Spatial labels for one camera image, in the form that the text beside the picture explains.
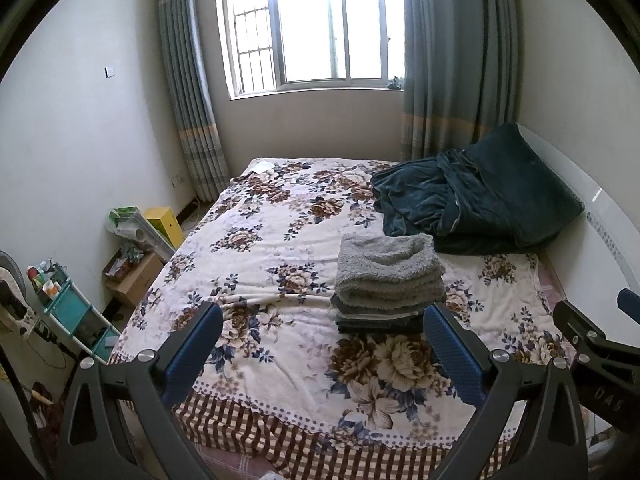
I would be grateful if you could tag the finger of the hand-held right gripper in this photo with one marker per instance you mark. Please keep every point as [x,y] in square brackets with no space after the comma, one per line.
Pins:
[631,305]
[580,327]

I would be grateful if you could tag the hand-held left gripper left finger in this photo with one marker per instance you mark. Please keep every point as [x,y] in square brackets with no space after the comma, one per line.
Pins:
[195,355]

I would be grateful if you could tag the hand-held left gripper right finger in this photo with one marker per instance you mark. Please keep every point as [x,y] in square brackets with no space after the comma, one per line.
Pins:
[452,355]

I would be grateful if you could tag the stack of grey clothes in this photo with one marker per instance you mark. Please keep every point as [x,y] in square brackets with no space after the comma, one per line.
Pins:
[385,270]

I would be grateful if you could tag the folded black pants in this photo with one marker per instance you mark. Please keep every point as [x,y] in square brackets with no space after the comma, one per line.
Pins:
[375,326]

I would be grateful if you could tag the folded grey pants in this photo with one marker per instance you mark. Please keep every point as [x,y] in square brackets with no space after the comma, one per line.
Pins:
[370,312]

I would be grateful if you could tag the pink bed sheet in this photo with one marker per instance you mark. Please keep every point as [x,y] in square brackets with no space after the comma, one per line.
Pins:
[552,285]

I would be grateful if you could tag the white headboard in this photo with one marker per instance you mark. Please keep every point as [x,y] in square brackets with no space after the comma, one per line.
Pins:
[600,220]

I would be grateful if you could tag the cardboard box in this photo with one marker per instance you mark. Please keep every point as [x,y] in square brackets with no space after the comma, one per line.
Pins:
[142,280]

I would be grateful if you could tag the yellow box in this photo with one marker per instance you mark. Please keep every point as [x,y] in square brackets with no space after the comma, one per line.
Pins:
[167,225]

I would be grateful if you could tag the teal storage cart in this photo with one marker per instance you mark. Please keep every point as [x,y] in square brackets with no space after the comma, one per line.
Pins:
[70,305]

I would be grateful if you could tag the green and clear plastic bag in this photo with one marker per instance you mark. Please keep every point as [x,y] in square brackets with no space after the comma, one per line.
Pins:
[132,227]

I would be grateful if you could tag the floral printed blanket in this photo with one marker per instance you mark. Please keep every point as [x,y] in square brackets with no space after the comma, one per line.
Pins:
[280,240]

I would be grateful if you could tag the dark red cloth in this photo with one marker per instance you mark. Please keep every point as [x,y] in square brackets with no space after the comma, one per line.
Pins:
[47,415]

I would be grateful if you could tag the dark teal blanket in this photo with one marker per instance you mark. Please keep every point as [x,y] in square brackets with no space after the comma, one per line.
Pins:
[480,195]

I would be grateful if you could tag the white paper sheet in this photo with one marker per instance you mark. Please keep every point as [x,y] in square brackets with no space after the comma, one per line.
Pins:
[260,165]

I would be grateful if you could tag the grey-blue striped curtain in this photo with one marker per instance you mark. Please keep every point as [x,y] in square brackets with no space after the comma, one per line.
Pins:
[192,110]
[450,60]

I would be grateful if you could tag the window with metal bars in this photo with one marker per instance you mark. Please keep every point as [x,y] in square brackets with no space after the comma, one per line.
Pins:
[310,25]

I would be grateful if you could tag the white wall switch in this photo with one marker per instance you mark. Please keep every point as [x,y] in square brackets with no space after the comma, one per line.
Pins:
[110,72]

